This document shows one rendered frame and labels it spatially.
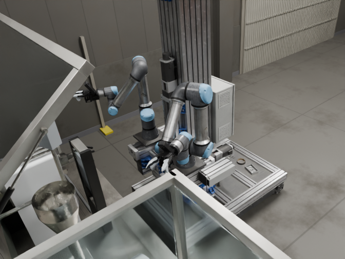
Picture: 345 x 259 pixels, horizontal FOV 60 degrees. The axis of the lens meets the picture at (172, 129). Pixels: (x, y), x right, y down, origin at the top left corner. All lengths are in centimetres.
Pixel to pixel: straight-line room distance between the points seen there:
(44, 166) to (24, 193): 15
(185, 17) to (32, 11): 221
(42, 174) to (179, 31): 117
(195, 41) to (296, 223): 184
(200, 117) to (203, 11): 68
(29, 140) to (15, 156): 5
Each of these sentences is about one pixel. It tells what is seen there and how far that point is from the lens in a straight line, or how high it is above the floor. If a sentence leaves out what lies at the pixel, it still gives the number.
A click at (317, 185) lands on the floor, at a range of 341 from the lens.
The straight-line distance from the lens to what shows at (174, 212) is 84.
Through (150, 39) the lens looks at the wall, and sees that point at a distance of 444.
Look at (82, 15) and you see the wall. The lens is 397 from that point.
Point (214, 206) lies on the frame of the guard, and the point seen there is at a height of 160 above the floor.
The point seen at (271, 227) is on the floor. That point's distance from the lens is 291.
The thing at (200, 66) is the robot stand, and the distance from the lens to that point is 215.
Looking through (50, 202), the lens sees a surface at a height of 146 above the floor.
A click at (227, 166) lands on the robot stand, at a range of 233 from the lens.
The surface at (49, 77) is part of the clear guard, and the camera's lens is 87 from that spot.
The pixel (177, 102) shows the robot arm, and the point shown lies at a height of 136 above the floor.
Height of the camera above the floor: 220
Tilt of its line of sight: 32 degrees down
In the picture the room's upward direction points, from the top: 6 degrees counter-clockwise
